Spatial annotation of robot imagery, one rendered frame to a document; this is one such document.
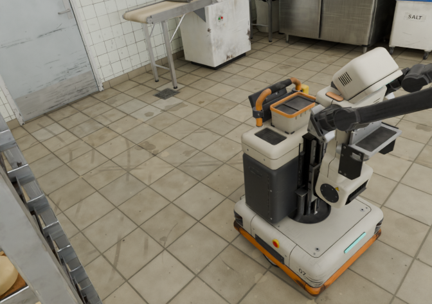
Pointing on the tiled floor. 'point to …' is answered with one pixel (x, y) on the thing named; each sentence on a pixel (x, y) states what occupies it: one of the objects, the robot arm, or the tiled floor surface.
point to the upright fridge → (338, 9)
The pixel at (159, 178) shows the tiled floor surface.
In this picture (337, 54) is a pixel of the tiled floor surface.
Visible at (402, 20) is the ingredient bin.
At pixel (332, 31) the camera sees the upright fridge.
